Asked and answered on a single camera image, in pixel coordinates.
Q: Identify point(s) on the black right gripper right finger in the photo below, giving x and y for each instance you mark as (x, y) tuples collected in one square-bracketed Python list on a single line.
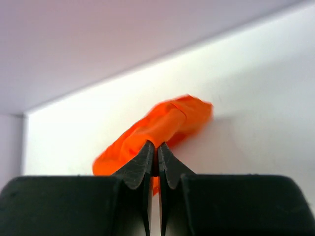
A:
[(229, 205)]

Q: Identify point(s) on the orange t shirt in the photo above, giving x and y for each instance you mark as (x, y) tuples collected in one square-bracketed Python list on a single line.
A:
[(170, 122)]

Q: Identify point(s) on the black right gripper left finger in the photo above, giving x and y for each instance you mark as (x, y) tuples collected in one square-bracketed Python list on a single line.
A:
[(115, 205)]

